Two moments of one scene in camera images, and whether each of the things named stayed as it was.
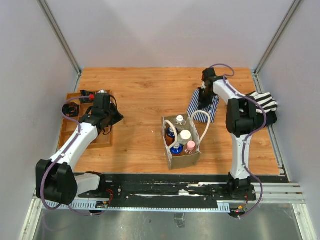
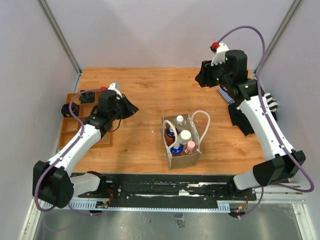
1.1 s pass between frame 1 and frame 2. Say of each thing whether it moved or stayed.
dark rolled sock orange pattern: stayed
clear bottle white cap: stayed
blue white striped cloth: moved
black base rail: stayed
